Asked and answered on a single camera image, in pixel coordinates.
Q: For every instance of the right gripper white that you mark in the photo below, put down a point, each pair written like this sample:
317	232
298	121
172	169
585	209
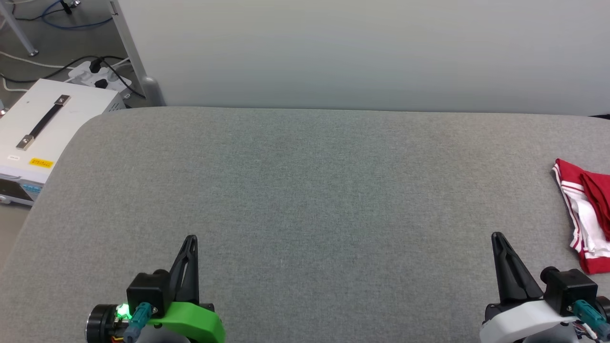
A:
519	321

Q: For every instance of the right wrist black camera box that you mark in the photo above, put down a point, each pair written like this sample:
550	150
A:
569	290

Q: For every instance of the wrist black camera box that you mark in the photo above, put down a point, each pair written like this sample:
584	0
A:
147	290
569	290

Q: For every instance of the left black cylinder green light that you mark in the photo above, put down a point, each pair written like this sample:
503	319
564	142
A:
101	324

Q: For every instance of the white partition support post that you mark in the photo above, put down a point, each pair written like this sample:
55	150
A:
131	52

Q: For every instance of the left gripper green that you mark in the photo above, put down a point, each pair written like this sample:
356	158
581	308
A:
195	321

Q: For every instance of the white power strip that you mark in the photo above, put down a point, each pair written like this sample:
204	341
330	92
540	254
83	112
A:
83	76

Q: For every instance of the grey metal frame leg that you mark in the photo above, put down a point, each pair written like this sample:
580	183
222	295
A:
21	33

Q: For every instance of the right teal camera plug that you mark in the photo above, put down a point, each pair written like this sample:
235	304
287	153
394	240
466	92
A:
586	312

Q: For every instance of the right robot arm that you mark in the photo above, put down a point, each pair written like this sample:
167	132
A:
553	337

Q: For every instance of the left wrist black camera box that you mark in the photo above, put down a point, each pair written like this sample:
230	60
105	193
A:
147	290

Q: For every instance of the teal camera plug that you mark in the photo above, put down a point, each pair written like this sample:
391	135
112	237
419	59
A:
139	318
586	312

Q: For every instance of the red and white garment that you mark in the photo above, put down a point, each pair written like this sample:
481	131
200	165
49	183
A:
588	224

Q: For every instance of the left teal camera plug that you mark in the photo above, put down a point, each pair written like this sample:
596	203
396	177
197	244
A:
139	318

